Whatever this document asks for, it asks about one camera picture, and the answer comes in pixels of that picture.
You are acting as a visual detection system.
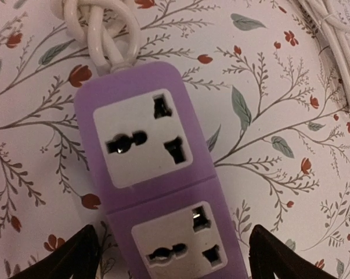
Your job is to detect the purple strip white cable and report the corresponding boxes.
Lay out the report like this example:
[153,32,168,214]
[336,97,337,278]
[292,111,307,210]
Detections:
[48,0,143,73]

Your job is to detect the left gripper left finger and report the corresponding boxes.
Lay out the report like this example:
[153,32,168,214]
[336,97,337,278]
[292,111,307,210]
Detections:
[13,224,101,279]

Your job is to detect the floral patterned table mat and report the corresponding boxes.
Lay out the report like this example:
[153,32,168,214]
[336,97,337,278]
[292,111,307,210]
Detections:
[0,1,350,278]

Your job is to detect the purple power strip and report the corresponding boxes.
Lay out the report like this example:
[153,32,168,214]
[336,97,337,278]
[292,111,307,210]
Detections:
[74,62,248,278]

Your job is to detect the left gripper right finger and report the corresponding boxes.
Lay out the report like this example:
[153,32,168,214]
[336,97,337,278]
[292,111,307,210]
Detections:
[249,224,334,279]

